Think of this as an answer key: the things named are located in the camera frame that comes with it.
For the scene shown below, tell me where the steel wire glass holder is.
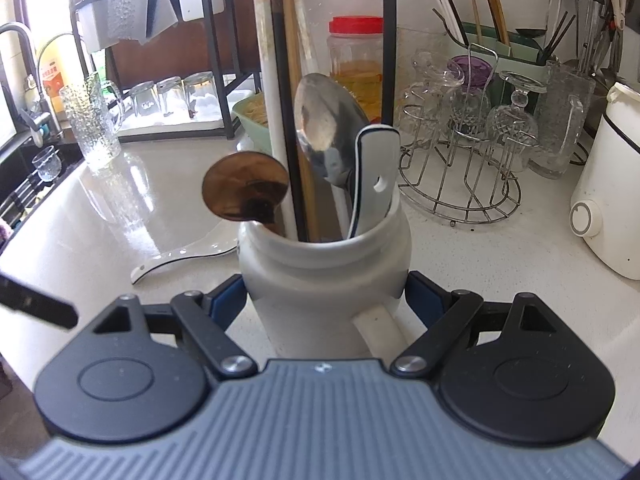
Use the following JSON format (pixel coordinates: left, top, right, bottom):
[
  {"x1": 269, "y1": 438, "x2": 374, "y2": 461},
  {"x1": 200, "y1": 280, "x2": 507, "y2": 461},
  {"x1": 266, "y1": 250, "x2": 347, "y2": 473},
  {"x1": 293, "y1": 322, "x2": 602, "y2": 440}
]
[{"x1": 397, "y1": 42, "x2": 523, "y2": 226}]

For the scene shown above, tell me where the cut glass goblet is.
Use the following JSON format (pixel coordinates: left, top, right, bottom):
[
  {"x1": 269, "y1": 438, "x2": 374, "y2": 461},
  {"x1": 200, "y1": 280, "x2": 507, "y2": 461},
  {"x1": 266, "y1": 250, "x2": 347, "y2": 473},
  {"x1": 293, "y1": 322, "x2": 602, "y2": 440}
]
[{"x1": 486, "y1": 70, "x2": 550, "y2": 161}]

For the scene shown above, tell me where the green utensil caddy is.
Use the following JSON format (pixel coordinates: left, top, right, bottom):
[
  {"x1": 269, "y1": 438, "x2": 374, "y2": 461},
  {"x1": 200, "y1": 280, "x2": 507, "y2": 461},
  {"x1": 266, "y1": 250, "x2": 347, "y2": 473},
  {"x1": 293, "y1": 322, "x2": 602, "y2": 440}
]
[{"x1": 445, "y1": 20, "x2": 561, "y2": 111}]

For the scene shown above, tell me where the small stemmed glass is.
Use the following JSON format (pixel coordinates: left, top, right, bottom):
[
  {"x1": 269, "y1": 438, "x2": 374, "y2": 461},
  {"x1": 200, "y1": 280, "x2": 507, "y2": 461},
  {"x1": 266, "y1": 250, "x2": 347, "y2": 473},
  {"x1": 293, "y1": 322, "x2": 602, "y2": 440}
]
[{"x1": 31, "y1": 146, "x2": 63, "y2": 182}]

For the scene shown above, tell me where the white ceramic soup spoon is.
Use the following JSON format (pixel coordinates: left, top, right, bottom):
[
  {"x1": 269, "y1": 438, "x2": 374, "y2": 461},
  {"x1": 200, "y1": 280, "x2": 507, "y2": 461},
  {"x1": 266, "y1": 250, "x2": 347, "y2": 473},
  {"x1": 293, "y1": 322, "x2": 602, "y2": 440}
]
[
  {"x1": 345, "y1": 124, "x2": 402, "y2": 241},
  {"x1": 130, "y1": 220, "x2": 241, "y2": 285}
]

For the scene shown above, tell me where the white rice cooker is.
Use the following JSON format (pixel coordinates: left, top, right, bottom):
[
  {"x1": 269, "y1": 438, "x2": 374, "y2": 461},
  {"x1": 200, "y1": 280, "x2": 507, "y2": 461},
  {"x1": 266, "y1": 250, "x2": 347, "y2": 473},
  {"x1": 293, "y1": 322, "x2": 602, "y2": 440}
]
[{"x1": 570, "y1": 81, "x2": 640, "y2": 281}]

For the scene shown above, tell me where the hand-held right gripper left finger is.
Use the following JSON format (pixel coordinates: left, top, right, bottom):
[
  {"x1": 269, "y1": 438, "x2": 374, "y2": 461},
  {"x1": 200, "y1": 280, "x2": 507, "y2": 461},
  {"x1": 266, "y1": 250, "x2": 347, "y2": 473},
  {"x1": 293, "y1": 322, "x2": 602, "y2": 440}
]
[{"x1": 91, "y1": 274, "x2": 259, "y2": 382}]

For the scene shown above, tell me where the green plastic colander basket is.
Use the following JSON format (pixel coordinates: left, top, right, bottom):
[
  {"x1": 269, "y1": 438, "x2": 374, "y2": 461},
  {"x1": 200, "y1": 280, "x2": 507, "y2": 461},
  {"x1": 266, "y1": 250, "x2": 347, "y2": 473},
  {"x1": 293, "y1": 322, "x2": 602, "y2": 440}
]
[{"x1": 232, "y1": 91, "x2": 273, "y2": 148}]

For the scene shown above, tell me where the steel gooseneck faucet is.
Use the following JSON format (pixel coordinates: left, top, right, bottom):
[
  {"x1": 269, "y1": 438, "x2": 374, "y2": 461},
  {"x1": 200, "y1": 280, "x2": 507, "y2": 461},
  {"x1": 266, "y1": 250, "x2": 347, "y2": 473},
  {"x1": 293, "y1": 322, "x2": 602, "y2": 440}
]
[{"x1": 0, "y1": 21, "x2": 53, "y2": 136}]

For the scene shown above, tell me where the white ceramic mug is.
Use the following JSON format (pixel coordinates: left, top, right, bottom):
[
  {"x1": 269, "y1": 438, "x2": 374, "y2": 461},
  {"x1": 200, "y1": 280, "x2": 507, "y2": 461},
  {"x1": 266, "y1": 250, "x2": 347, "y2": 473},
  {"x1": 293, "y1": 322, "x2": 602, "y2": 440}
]
[{"x1": 236, "y1": 212, "x2": 431, "y2": 360}]

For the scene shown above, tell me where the copper round spoon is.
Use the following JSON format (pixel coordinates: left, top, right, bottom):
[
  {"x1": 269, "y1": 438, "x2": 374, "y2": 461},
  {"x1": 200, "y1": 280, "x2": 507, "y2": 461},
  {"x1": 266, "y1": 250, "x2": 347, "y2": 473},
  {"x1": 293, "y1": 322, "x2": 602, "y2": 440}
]
[{"x1": 201, "y1": 151, "x2": 292, "y2": 236}]

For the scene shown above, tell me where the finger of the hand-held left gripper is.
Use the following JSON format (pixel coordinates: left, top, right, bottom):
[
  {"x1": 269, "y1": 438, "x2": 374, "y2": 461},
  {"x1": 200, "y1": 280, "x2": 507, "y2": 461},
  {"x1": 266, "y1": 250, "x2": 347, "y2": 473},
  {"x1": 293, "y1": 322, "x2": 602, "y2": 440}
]
[{"x1": 0, "y1": 272, "x2": 80, "y2": 331}]

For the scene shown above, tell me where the brown wooden cutting board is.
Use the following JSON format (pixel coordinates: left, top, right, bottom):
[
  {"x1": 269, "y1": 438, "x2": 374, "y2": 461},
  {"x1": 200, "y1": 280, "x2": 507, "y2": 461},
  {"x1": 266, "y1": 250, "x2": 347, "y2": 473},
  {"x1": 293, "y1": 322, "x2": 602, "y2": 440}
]
[{"x1": 107, "y1": 0, "x2": 266, "y2": 91}]

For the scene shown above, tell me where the textured glass pitcher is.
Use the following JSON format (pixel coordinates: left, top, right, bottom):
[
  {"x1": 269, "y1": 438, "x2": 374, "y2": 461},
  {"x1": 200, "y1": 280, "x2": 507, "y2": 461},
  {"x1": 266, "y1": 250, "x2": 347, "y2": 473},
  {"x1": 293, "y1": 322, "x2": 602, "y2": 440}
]
[{"x1": 59, "y1": 72, "x2": 125, "y2": 171}]

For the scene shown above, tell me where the white speckled chopstick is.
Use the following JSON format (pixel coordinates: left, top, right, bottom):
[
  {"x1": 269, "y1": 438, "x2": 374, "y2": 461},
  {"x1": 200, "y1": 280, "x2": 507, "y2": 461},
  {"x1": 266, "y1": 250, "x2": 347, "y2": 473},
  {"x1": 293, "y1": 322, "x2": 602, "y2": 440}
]
[
  {"x1": 250, "y1": 0, "x2": 301, "y2": 236},
  {"x1": 290, "y1": 0, "x2": 321, "y2": 78}
]

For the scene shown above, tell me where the upturned drinking glass red mark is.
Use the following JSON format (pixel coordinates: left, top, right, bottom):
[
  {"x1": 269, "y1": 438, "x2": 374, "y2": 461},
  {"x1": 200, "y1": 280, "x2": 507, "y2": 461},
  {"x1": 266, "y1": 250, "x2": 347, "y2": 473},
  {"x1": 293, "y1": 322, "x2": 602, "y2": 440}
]
[{"x1": 182, "y1": 72, "x2": 217, "y2": 118}]

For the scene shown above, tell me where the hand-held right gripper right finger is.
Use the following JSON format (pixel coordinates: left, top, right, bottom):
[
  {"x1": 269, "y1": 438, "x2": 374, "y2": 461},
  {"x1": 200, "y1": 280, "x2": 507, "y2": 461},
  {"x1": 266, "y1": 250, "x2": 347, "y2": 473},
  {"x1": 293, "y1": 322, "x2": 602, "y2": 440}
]
[{"x1": 389, "y1": 270, "x2": 556, "y2": 380}]

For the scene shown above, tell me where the large steel spoon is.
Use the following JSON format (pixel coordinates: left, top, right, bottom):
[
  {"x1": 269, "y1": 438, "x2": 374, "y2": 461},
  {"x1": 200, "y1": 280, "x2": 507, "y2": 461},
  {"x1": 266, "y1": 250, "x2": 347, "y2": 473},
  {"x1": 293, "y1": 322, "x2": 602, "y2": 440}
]
[{"x1": 293, "y1": 72, "x2": 371, "y2": 241}]

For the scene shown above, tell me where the thin curved steel faucet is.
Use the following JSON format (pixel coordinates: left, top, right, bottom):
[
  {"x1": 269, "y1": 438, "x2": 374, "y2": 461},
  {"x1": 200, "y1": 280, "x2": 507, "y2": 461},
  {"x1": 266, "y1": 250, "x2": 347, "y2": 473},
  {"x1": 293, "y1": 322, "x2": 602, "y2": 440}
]
[{"x1": 36, "y1": 32, "x2": 83, "y2": 78}]

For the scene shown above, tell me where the white drain tray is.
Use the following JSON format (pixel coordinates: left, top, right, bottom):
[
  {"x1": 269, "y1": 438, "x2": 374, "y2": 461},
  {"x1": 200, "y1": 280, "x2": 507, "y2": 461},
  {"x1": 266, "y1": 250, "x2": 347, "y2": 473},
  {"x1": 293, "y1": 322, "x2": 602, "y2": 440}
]
[{"x1": 117, "y1": 87, "x2": 256, "y2": 143}]

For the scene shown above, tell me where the red-lidded plastic jar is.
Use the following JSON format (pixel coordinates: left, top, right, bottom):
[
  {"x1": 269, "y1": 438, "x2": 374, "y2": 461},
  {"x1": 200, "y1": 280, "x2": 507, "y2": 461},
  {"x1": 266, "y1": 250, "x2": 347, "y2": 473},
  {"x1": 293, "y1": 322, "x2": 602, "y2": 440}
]
[{"x1": 327, "y1": 16, "x2": 386, "y2": 126}]

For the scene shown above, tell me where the grey textured cloth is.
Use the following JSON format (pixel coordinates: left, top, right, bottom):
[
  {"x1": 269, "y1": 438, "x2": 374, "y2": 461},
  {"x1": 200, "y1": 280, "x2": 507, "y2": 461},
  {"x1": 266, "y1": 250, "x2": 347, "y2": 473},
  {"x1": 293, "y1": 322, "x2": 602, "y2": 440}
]
[{"x1": 107, "y1": 0, "x2": 180, "y2": 43}]

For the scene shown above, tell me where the clear glass cup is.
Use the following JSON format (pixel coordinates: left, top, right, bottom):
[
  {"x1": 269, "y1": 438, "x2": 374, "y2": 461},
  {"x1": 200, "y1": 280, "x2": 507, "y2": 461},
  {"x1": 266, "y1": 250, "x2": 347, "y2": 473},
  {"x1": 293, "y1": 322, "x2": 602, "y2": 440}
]
[{"x1": 407, "y1": 50, "x2": 468, "y2": 131}]

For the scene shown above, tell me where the large textured glass mug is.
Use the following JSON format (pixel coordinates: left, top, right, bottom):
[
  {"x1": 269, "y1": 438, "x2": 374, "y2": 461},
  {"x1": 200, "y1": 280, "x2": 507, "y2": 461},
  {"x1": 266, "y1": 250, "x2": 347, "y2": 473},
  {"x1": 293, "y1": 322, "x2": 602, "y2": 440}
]
[{"x1": 527, "y1": 60, "x2": 597, "y2": 181}]

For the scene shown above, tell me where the purple glass cup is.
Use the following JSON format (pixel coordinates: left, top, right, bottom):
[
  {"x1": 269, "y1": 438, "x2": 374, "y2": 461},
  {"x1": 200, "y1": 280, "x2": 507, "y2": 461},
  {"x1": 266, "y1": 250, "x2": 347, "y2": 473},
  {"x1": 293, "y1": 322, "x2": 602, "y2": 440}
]
[{"x1": 446, "y1": 55, "x2": 493, "y2": 92}]

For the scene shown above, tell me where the black serving ladle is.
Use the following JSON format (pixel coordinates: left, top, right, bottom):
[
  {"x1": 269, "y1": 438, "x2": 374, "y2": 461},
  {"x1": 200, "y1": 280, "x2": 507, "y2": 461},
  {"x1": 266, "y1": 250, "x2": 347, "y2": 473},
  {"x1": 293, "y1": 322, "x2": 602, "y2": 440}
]
[{"x1": 515, "y1": 10, "x2": 577, "y2": 61}]

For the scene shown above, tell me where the black metal rack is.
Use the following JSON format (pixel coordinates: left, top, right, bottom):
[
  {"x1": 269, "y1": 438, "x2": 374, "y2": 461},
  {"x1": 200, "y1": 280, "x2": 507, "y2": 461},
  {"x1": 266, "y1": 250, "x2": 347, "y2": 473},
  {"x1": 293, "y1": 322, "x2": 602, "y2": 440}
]
[{"x1": 70, "y1": 0, "x2": 263, "y2": 142}]

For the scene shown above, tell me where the wooden chopstick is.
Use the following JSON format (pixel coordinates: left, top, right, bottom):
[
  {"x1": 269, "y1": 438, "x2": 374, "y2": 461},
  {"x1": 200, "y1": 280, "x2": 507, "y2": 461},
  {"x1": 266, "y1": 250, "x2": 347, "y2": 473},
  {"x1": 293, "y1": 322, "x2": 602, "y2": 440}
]
[{"x1": 279, "y1": 0, "x2": 321, "y2": 241}]

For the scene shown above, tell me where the yellow dish soap bottle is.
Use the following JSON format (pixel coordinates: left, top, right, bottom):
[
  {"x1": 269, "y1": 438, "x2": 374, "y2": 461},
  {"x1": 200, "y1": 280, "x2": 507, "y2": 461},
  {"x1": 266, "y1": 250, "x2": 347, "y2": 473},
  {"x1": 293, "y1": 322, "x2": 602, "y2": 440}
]
[{"x1": 39, "y1": 42, "x2": 76, "y2": 116}]

